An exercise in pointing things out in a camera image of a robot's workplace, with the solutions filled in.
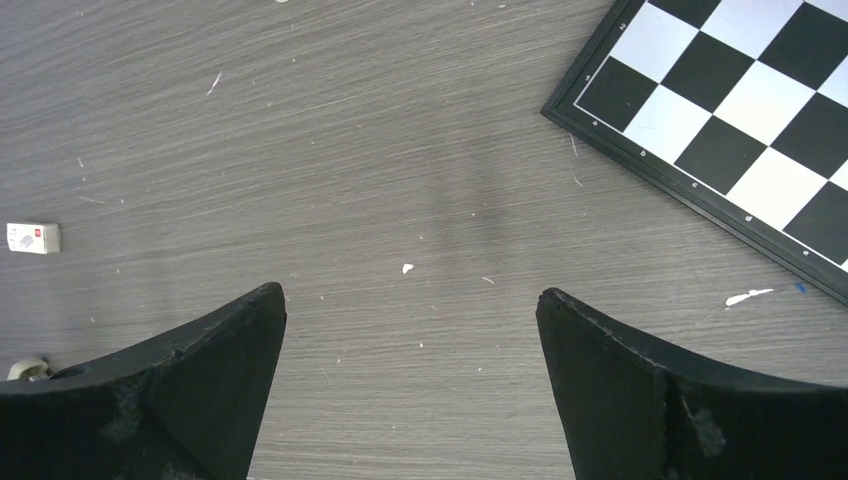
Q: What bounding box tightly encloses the white staple box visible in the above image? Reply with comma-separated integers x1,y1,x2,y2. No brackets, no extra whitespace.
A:
6,222,61,255

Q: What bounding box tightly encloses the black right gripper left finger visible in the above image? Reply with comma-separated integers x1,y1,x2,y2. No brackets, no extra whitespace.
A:
1,282,287,479

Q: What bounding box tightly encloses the black white chessboard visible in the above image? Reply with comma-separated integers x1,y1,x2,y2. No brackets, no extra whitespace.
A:
542,1,847,301

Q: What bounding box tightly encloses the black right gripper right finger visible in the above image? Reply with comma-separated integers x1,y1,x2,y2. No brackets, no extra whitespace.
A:
536,288,847,479

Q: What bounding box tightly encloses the cream beige stapler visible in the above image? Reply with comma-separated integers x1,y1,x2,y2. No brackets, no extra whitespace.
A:
7,357,50,381

